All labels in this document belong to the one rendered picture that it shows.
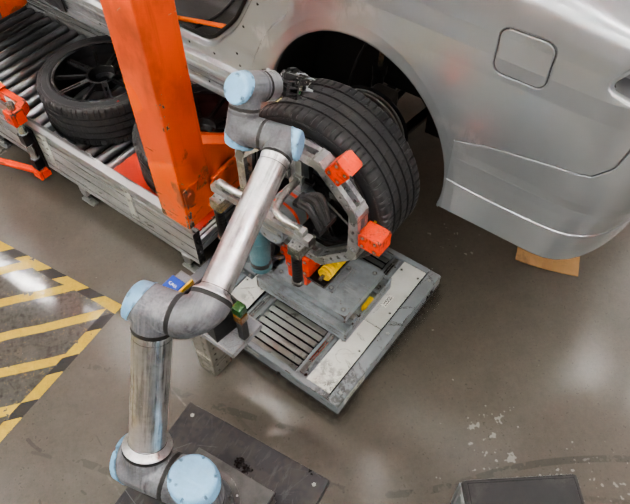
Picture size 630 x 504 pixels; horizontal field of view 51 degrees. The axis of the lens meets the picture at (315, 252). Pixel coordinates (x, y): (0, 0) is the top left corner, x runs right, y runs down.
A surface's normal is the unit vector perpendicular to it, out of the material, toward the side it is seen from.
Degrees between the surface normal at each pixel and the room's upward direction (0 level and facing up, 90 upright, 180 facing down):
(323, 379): 0
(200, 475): 7
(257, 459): 0
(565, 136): 90
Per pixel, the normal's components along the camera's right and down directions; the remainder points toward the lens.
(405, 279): -0.01, -0.62
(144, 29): 0.80, 0.47
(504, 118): -0.60, 0.63
